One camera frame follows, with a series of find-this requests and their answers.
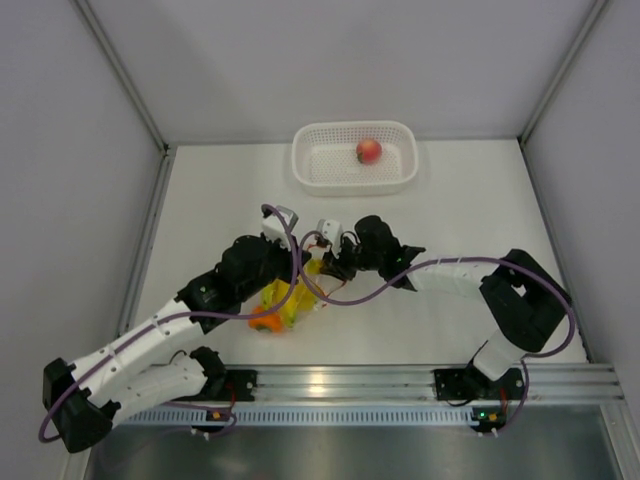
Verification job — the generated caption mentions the aluminium frame post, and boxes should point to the aluminium frame post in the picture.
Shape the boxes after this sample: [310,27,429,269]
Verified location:
[517,0,613,148]
[71,0,169,155]

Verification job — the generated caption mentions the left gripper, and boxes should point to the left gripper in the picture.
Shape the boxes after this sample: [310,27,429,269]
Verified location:
[237,232,311,301]

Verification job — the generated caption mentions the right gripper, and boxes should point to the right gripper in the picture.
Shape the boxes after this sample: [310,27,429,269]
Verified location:
[322,236,384,281]

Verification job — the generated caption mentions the right aluminium frame post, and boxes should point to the right aluminium frame post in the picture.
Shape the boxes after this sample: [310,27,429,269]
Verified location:
[517,0,613,148]

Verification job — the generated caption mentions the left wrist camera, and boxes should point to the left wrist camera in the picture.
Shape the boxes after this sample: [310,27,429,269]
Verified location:
[261,204,299,251]

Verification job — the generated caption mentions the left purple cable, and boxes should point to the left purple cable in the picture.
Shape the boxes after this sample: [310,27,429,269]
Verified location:
[38,202,304,446]

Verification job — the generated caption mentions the white perforated plastic basket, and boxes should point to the white perforated plastic basket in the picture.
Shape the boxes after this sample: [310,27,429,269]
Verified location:
[291,120,420,197]

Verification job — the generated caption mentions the aluminium mounting rail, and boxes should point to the aluminium mounting rail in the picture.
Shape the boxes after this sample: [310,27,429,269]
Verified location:
[229,364,624,404]

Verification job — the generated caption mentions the clear zip top bag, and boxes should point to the clear zip top bag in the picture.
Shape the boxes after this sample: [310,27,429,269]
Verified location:
[248,244,346,333]

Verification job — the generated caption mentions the white slotted cable duct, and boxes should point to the white slotted cable duct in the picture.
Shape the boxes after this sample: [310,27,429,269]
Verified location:
[123,404,500,427]

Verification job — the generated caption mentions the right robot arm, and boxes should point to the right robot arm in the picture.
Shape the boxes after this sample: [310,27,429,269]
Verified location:
[316,215,572,397]

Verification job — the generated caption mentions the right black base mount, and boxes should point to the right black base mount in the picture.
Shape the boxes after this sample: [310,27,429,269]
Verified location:
[434,366,525,402]

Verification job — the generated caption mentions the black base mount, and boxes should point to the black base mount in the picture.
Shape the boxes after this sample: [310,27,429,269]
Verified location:
[199,369,258,402]
[434,366,525,402]

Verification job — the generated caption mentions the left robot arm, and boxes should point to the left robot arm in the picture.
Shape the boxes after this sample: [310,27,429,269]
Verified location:
[39,234,311,453]

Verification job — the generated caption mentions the orange fake fruit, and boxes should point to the orange fake fruit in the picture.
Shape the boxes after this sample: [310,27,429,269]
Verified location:
[248,305,285,333]

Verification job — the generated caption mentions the pink fake peach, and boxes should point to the pink fake peach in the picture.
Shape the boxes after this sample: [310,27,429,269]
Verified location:
[356,138,383,165]

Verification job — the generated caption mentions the yellow fake bananas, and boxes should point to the yellow fake bananas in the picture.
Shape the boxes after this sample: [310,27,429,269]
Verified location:
[260,258,325,329]

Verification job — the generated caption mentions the left aluminium frame post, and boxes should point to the left aluminium frame post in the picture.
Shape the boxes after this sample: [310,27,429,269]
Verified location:
[71,0,169,155]

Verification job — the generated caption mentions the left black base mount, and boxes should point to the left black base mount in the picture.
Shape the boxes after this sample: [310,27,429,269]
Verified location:
[199,369,258,402]

